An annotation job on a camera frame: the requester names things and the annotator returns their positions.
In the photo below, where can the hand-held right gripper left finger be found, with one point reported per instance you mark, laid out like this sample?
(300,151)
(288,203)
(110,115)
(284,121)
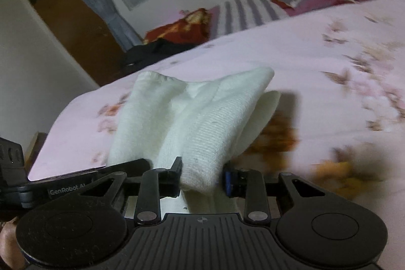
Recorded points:
(177,176)

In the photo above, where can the white knit sock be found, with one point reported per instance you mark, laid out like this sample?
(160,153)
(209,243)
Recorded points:
(205,137)

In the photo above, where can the brown wooden door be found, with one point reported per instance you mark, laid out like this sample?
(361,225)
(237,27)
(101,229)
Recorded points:
(72,36)

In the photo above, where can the person's left hand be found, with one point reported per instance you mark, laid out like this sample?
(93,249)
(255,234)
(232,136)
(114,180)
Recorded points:
(8,244)

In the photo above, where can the pink floral bed sheet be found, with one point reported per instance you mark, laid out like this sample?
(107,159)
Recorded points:
(316,61)

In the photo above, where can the grey striped cloth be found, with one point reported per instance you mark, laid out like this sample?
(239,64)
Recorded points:
(246,12)

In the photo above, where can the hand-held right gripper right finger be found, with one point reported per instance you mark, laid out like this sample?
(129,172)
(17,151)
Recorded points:
(228,183)

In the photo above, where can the black cloth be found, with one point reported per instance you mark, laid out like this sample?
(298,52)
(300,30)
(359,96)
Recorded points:
(152,53)

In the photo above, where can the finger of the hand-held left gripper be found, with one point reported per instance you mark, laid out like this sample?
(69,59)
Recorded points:
(133,165)

